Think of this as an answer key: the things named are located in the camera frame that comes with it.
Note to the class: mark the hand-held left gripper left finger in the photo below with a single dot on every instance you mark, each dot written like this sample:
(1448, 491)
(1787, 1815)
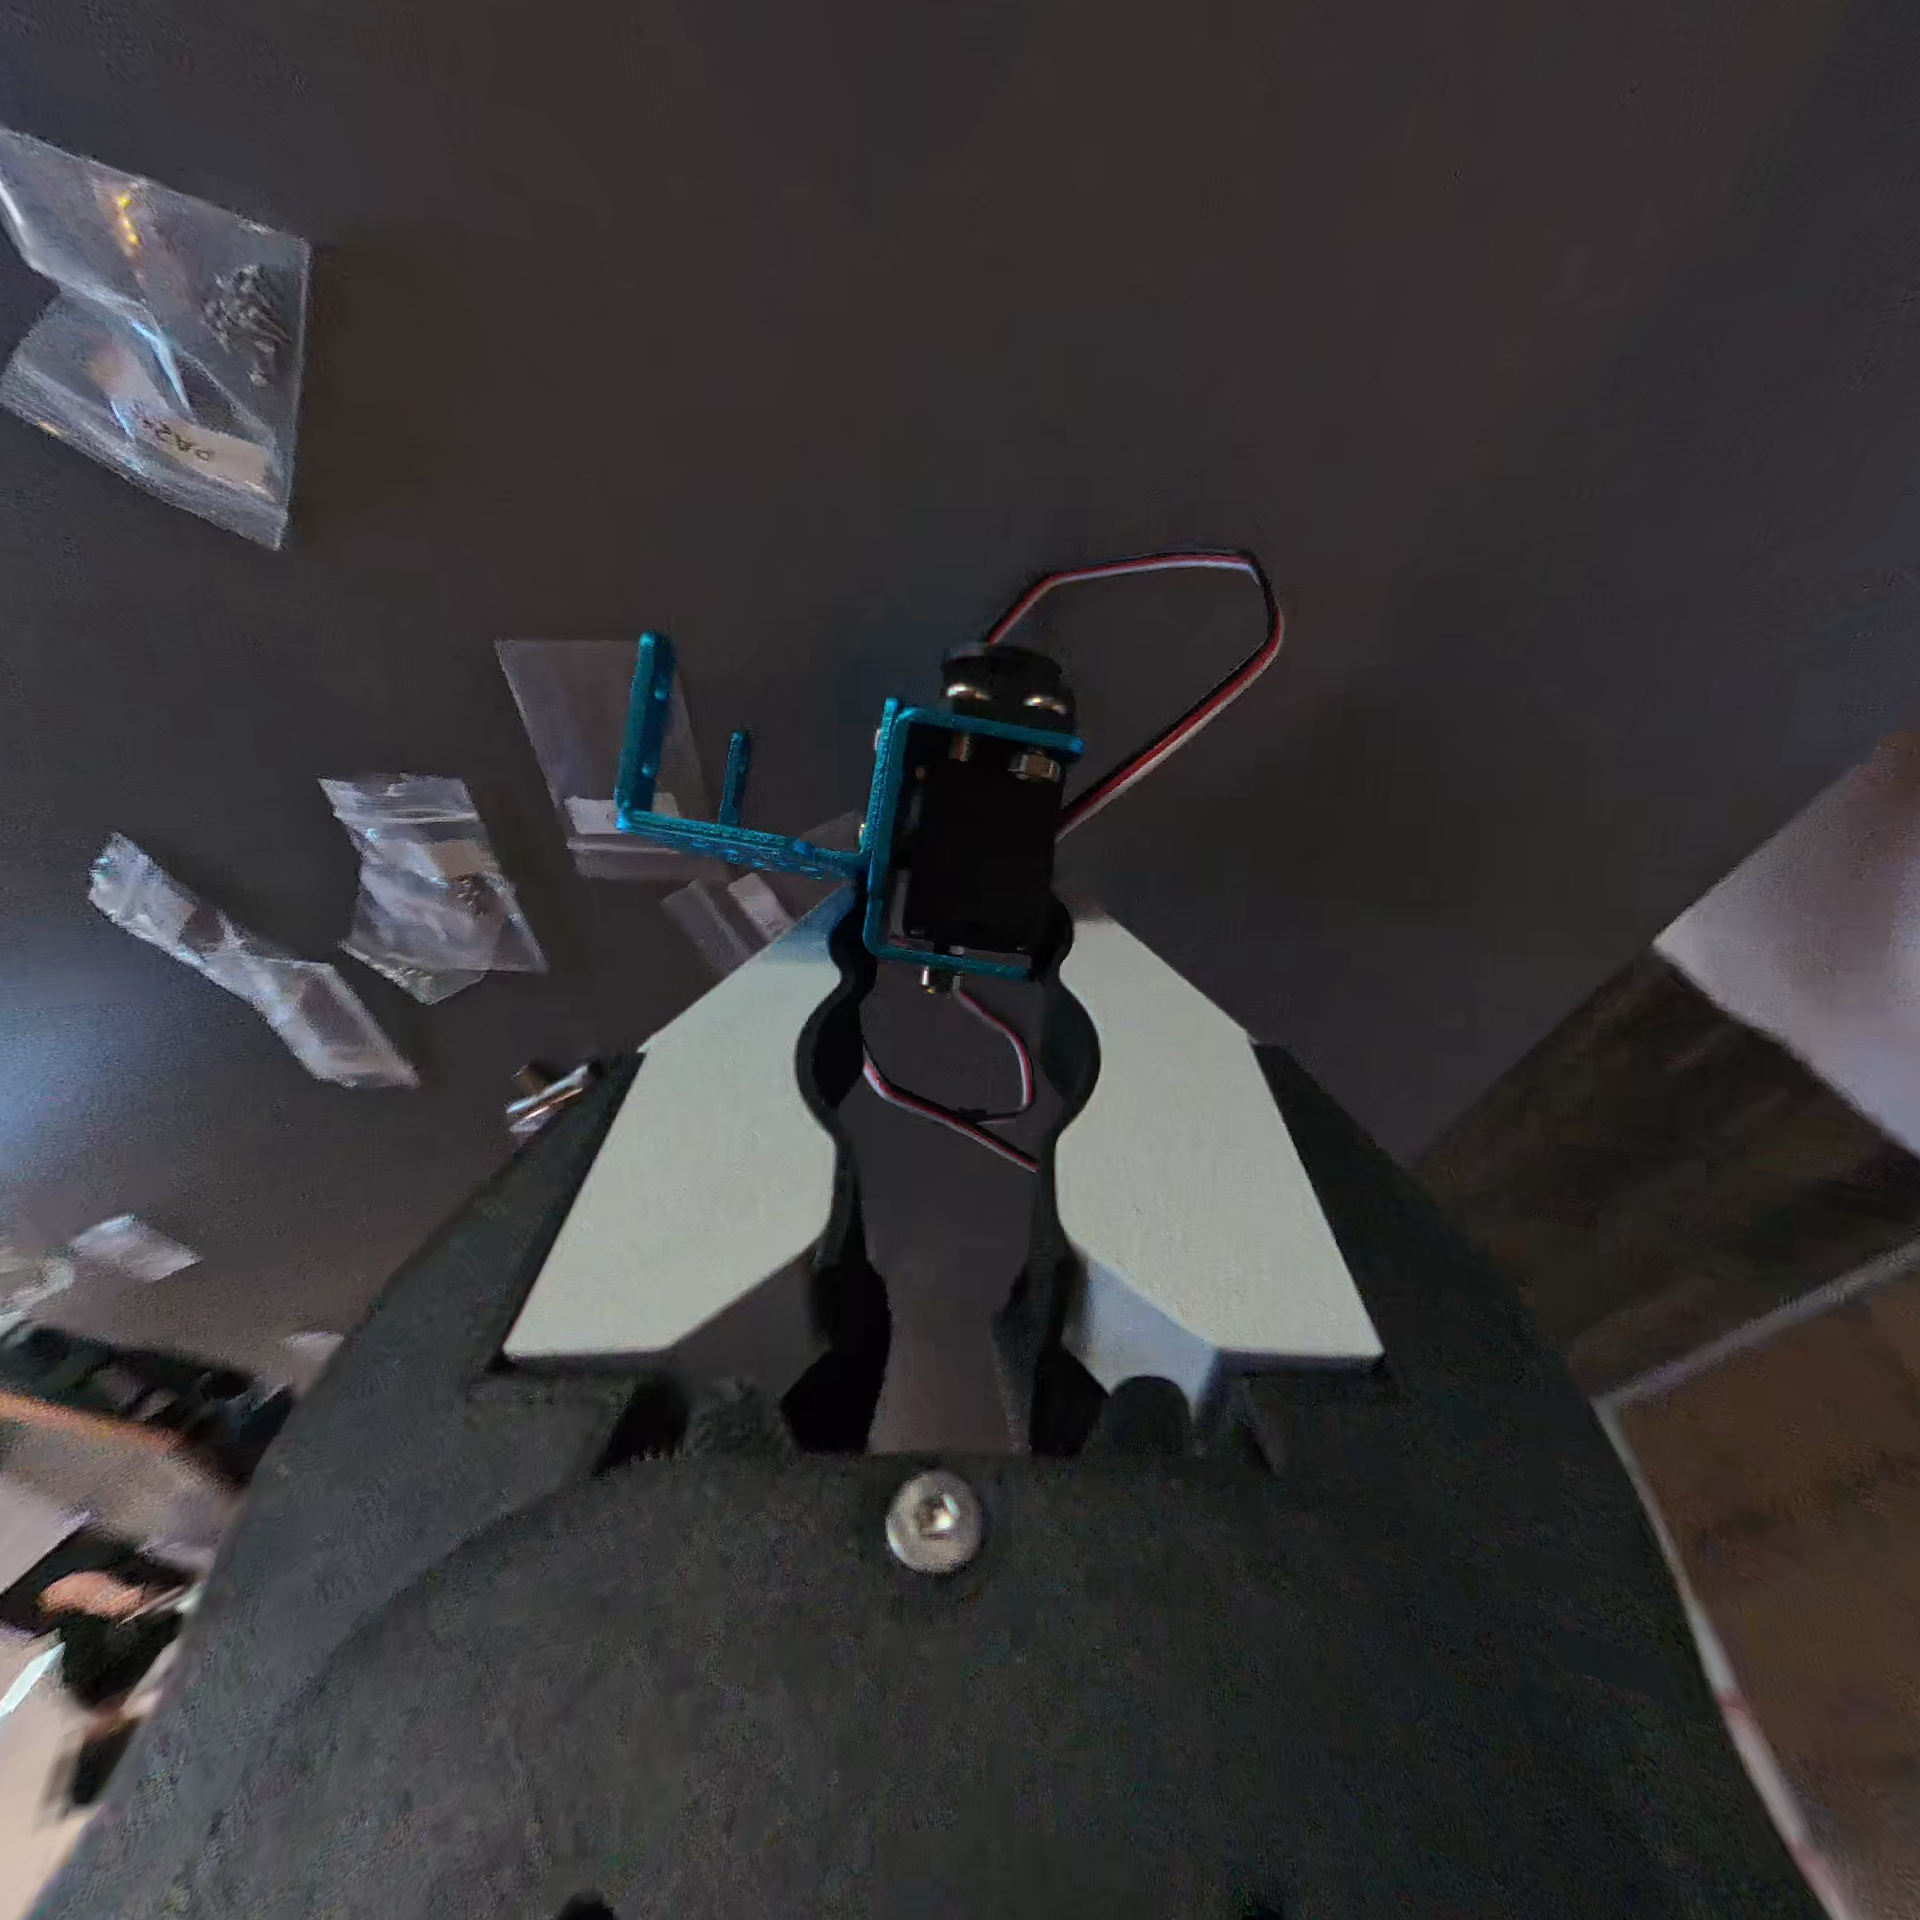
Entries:
(692, 1201)

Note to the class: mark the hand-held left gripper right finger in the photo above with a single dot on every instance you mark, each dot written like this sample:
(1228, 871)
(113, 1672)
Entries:
(1214, 1201)

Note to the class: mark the black servo with blue bracket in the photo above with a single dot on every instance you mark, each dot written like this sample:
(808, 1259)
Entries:
(967, 855)

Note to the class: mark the dark desk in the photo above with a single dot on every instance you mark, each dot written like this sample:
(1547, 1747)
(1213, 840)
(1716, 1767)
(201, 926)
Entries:
(1049, 300)

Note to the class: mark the clear bag of metal standoffs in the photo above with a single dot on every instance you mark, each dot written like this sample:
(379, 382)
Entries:
(548, 1095)

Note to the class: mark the person's white shirt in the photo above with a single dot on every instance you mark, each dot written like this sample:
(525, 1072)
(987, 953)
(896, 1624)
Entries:
(1799, 974)

